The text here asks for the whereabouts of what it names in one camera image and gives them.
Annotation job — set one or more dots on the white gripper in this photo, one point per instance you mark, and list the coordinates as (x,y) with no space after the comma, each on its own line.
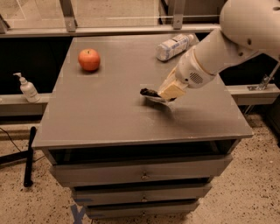
(191,71)

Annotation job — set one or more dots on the black rxbar chocolate wrapper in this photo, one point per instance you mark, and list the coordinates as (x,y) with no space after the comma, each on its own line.
(153,96)

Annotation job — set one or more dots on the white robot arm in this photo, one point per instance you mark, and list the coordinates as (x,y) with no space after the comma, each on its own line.
(247,29)

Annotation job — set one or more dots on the red apple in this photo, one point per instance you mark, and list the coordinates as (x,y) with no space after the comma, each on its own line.
(89,59)

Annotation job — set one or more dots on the clear plastic water bottle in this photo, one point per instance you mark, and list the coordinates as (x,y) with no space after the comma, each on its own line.
(173,46)

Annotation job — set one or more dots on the grey drawer cabinet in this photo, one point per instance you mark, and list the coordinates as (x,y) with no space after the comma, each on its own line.
(100,117)

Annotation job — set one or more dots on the top grey drawer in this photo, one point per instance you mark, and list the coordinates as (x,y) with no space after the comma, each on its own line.
(135,172)

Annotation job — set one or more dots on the grey drawer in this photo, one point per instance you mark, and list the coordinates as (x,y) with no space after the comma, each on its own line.
(135,172)
(141,194)
(142,208)

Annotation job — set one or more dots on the grey metal railing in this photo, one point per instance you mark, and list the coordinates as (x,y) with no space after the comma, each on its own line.
(73,18)

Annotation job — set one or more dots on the bottom grey drawer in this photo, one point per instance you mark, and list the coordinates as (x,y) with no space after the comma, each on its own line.
(142,208)

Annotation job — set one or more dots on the middle grey drawer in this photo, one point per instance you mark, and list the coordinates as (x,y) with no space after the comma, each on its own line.
(141,194)

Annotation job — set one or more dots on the white pump dispenser bottle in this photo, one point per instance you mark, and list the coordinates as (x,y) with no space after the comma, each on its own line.
(29,91)

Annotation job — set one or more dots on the blue tape cross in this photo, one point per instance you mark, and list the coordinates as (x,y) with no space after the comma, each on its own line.
(77,214)

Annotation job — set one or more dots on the black stand leg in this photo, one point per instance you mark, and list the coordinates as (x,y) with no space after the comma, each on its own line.
(26,155)

